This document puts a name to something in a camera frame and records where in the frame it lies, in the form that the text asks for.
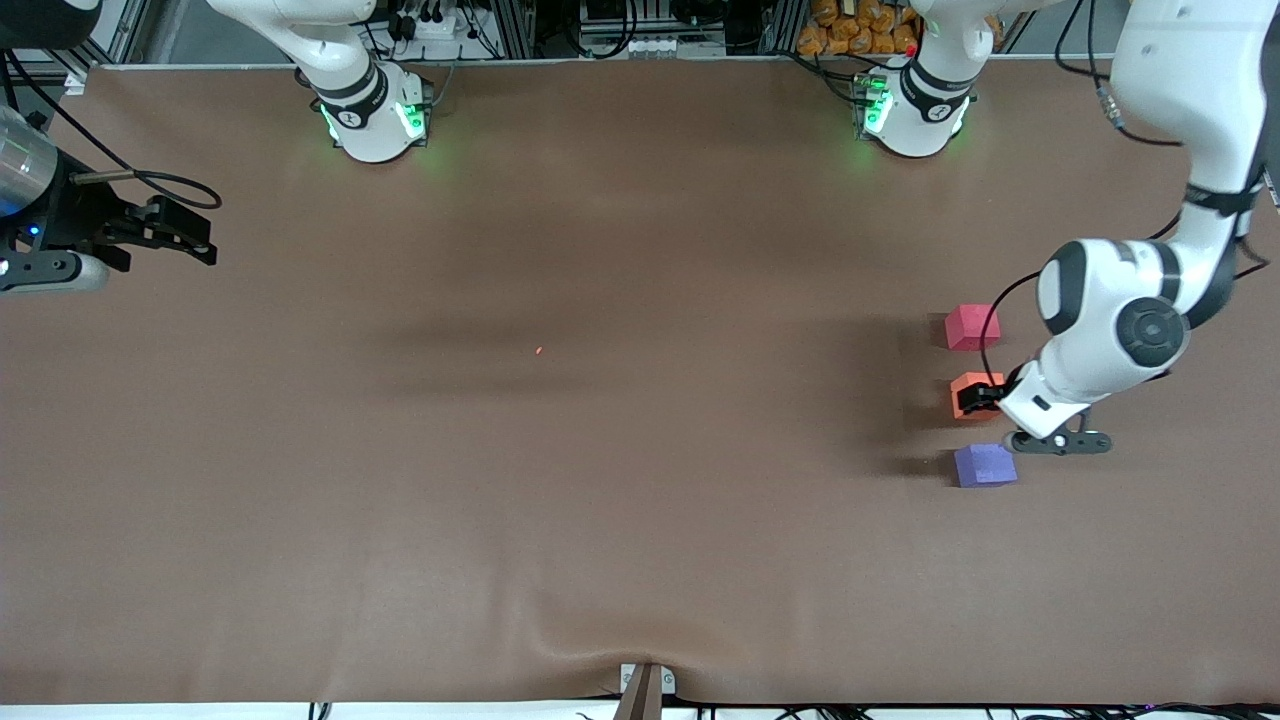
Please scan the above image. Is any aluminium frame post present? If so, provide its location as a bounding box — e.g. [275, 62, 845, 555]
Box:
[765, 0, 807, 56]
[487, 0, 538, 59]

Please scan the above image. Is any aluminium frame profile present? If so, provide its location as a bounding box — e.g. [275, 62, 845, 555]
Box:
[75, 0, 151, 69]

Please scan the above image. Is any pile of orange bags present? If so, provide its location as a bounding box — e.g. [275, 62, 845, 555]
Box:
[796, 0, 926, 58]

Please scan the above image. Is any black cable bundle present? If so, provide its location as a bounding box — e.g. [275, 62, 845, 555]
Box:
[690, 702, 1280, 720]

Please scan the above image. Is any red foam block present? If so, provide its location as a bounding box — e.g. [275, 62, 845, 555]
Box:
[944, 304, 1002, 352]

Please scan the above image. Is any green lit controller board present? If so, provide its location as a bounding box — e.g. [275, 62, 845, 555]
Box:
[850, 70, 896, 141]

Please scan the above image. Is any purple foam block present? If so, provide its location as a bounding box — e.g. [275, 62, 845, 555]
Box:
[952, 443, 1019, 489]

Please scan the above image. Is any white power strip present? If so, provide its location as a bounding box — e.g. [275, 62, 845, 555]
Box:
[393, 8, 463, 43]

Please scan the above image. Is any brown support bar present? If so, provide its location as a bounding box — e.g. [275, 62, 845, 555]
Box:
[612, 665, 666, 720]

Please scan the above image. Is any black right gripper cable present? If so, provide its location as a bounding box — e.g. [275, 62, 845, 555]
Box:
[0, 48, 223, 211]

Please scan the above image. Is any grey metal clamp bracket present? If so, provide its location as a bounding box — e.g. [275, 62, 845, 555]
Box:
[619, 663, 677, 698]

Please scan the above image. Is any brown table cover mat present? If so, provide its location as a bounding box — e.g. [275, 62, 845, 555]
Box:
[0, 57, 1280, 706]

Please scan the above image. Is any orange foam block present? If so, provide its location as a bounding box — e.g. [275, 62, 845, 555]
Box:
[949, 371, 1007, 422]

